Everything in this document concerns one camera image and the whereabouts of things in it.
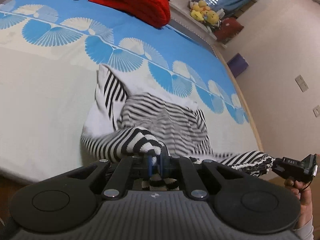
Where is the black white striped sweater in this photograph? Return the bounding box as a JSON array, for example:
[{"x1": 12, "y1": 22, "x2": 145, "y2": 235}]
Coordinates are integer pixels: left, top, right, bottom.
[{"x1": 81, "y1": 64, "x2": 274, "y2": 177}]

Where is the person's right hand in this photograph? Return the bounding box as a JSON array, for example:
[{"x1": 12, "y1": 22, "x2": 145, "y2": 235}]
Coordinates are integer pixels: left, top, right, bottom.
[{"x1": 284, "y1": 178, "x2": 313, "y2": 229}]

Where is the purple box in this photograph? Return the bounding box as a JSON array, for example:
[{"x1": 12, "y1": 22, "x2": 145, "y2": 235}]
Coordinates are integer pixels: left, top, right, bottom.
[{"x1": 227, "y1": 53, "x2": 248, "y2": 78}]

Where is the blue white patterned bedsheet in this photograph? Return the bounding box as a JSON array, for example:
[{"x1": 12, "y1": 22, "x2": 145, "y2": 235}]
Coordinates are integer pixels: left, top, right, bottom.
[{"x1": 1, "y1": 0, "x2": 259, "y2": 181}]

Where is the red bag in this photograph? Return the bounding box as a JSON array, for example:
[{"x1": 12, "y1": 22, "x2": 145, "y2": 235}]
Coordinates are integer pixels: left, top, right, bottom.
[{"x1": 214, "y1": 17, "x2": 244, "y2": 44}]

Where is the yellow plush toy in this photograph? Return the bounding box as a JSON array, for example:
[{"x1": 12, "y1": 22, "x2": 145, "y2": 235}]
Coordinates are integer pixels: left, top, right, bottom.
[{"x1": 189, "y1": 0, "x2": 221, "y2": 30}]

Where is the white wall socket lower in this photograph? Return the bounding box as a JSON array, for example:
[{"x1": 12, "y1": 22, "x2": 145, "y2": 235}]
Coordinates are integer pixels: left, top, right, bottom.
[{"x1": 312, "y1": 105, "x2": 320, "y2": 118}]

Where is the white wall socket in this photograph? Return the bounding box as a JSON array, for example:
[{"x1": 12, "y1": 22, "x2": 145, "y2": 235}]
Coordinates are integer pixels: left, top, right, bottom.
[
  {"x1": 312, "y1": 105, "x2": 320, "y2": 118},
  {"x1": 295, "y1": 75, "x2": 309, "y2": 93}
]

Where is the wooden bed frame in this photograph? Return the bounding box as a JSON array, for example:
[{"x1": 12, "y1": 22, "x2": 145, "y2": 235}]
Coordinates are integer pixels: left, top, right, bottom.
[{"x1": 213, "y1": 46, "x2": 264, "y2": 151}]

